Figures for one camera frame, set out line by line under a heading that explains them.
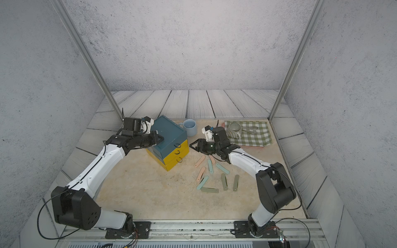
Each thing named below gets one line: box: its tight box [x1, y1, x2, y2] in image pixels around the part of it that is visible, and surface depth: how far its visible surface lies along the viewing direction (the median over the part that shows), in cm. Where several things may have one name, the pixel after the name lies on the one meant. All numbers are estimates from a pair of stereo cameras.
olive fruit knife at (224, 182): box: [221, 173, 228, 191], surface depth 91 cm
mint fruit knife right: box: [216, 163, 231, 175], surface depth 95 cm
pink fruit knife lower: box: [196, 166, 206, 182], surface depth 93 cm
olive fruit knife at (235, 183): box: [233, 174, 240, 192], surface depth 91 cm
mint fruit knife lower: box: [196, 175, 209, 190], surface depth 90 cm
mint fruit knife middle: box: [207, 159, 213, 174], surface depth 98 cm
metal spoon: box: [241, 126, 259, 134], surface depth 117 cm
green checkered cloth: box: [224, 120, 273, 148], surface depth 112 cm
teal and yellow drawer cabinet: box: [145, 115, 190, 172], surface depth 86 cm
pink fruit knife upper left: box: [194, 155, 206, 168], surface depth 98 cm
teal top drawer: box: [146, 122, 188, 160], surface depth 84 cm
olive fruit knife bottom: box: [200, 187, 220, 194], surface depth 88 cm
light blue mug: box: [178, 118, 197, 137], surface depth 112 cm
